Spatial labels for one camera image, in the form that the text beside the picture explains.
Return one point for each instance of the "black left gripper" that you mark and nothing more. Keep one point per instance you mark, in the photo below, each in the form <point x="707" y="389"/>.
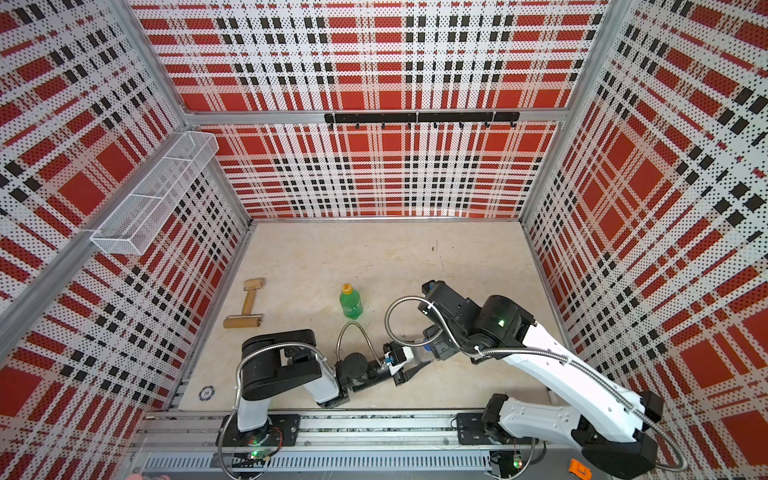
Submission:
<point x="408" y="375"/>

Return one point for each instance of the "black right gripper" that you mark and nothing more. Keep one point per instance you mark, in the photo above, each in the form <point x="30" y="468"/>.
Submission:
<point x="440" y="348"/>

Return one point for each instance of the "green plastic soda bottle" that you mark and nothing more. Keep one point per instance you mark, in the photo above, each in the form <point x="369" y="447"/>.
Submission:
<point x="351" y="304"/>

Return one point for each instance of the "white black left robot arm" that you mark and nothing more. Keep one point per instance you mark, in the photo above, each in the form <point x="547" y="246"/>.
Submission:
<point x="273" y="364"/>

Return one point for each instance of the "wooden double roller tool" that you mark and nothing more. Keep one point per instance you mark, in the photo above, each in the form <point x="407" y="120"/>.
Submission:
<point x="247" y="319"/>

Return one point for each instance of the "orange tool on floor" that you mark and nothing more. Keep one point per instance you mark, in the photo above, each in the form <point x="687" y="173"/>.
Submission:
<point x="579" y="470"/>

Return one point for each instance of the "round blue sticker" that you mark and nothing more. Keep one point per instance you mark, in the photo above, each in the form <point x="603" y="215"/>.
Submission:
<point x="206" y="393"/>

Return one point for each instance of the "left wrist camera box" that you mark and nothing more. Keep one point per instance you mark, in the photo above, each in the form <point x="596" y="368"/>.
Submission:
<point x="396" y="357"/>

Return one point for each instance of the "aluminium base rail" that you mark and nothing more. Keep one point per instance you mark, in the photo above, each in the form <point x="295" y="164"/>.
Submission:
<point x="330" y="441"/>

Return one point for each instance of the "black wall hook rail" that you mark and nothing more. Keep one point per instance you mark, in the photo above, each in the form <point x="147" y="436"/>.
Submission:
<point x="462" y="117"/>

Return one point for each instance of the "white wire mesh shelf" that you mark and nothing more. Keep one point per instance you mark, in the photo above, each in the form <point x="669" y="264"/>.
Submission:
<point x="137" y="220"/>

